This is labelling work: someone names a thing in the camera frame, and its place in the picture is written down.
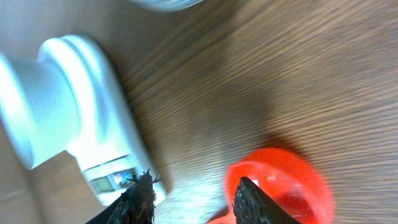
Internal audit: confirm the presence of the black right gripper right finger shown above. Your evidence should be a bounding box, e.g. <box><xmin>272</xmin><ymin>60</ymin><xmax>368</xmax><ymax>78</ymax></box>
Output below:
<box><xmin>233</xmin><ymin>177</ymin><xmax>300</xmax><ymax>224</ymax></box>

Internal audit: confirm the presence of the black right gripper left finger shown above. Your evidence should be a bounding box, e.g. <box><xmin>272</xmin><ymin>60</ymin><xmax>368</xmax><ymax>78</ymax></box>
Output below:
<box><xmin>86</xmin><ymin>169</ymin><xmax>160</xmax><ymax>224</ymax></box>

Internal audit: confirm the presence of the orange plastic measuring scoop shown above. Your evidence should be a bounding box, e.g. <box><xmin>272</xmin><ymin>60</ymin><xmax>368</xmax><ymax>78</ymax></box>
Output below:
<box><xmin>211</xmin><ymin>147</ymin><xmax>335</xmax><ymax>224</ymax></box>

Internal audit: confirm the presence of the white digital kitchen scale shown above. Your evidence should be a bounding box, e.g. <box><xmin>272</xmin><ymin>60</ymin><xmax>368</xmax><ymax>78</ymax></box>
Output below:
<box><xmin>38</xmin><ymin>35</ymin><xmax>159</xmax><ymax>206</ymax></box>

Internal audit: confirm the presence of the white round bowl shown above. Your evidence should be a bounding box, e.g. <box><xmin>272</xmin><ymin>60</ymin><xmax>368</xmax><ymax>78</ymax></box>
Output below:
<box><xmin>1</xmin><ymin>54</ymin><xmax>80</xmax><ymax>170</ymax></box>

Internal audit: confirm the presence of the clear plastic container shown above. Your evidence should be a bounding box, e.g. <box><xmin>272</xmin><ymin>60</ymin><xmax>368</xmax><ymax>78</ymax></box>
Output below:
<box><xmin>130</xmin><ymin>0</ymin><xmax>203</xmax><ymax>12</ymax></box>

